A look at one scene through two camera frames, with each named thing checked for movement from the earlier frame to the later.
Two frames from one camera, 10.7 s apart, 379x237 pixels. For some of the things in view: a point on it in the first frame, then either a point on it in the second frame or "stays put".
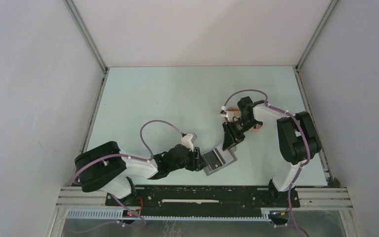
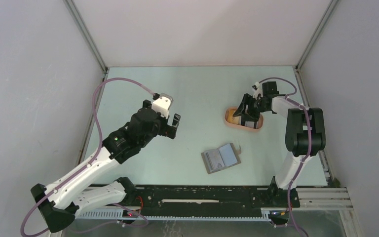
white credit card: (225, 156) -> (215, 161)
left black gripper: (198, 162) -> (167, 130)
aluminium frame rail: (77, 198) stays put
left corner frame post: (88, 34) stays put
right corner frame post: (331, 7) stays put
